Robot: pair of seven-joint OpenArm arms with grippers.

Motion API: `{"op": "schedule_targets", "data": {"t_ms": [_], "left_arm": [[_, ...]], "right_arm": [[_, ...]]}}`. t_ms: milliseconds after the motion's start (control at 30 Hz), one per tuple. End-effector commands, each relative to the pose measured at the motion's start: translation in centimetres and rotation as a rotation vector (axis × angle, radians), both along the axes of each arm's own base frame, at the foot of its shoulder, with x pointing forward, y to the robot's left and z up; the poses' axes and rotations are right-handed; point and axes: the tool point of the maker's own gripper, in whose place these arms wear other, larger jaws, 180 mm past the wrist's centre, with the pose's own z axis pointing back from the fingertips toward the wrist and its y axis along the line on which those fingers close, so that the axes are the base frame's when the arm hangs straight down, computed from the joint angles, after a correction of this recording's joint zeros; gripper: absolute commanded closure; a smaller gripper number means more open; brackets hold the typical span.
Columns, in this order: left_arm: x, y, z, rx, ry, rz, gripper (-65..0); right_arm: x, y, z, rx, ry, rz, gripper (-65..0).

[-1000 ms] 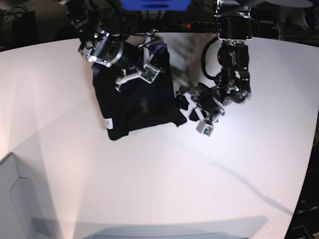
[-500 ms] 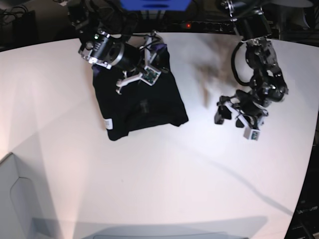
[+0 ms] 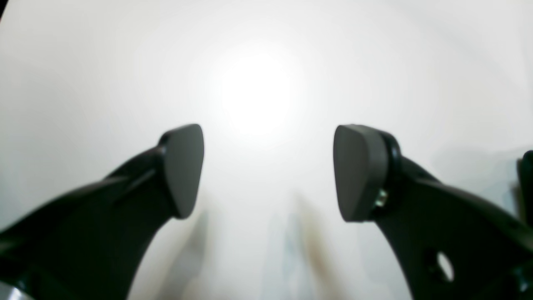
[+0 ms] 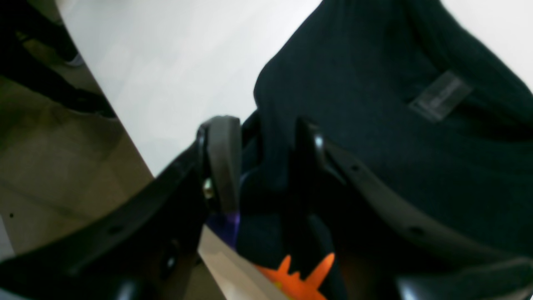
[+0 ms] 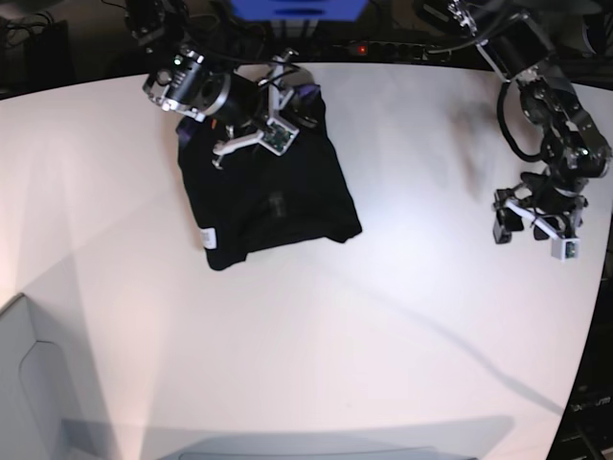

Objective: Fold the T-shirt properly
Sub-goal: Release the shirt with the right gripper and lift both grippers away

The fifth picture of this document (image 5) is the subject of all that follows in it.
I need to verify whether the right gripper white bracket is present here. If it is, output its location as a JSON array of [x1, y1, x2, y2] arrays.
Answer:
[[210, 48, 319, 169]]

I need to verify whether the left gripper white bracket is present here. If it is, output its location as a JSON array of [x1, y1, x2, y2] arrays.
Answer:
[[492, 180, 588, 262]]

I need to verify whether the black T-shirt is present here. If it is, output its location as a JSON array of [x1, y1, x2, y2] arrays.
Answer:
[[175, 85, 362, 271]]

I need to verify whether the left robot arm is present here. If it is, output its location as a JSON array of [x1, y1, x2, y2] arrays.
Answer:
[[448, 1, 612, 261]]

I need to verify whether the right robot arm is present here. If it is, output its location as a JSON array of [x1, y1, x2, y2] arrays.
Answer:
[[125, 1, 319, 168]]

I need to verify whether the blue box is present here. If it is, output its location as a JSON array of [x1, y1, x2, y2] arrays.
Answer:
[[230, 0, 368, 22]]

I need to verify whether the white garment label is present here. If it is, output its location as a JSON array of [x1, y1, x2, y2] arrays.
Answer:
[[199, 227, 217, 250]]

